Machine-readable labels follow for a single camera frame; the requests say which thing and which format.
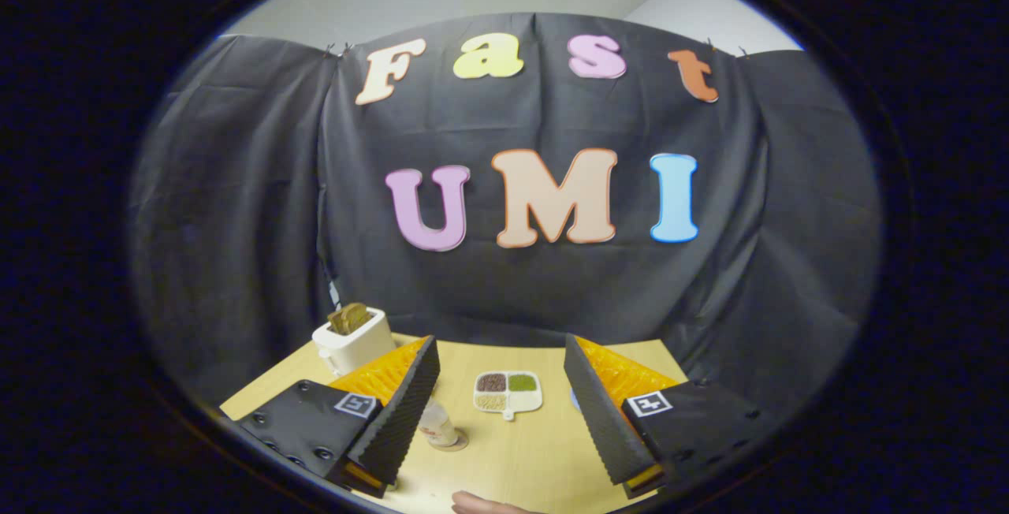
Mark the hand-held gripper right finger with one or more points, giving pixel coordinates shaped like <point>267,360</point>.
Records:
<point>603,419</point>

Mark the white toaster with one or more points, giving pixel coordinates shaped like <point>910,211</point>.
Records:
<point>355,348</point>

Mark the white divided grain dish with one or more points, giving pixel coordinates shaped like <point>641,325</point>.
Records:
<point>508,394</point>

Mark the clear plastic bottle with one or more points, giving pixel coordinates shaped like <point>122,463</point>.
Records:
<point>437,427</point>

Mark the black backdrop cloth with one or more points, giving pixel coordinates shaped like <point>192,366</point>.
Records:
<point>512,285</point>

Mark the brown toast slice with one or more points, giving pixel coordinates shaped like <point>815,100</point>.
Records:
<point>348,318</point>

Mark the blue plate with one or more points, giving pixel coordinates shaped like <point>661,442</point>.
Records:
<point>571,399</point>

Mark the wooden table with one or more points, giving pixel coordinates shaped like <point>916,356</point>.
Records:
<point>536,459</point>

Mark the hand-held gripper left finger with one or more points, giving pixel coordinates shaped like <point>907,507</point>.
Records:
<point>402,411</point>

